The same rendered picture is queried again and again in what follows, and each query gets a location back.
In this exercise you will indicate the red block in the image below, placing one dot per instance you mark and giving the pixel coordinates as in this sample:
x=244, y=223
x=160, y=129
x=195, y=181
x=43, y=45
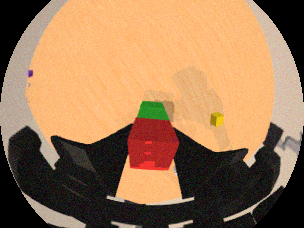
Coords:
x=152, y=144

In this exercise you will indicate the green block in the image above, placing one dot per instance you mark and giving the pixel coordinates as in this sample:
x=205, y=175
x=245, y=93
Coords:
x=152, y=114
x=152, y=105

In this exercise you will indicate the small yellow block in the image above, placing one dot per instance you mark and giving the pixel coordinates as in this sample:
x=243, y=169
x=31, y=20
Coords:
x=217, y=119

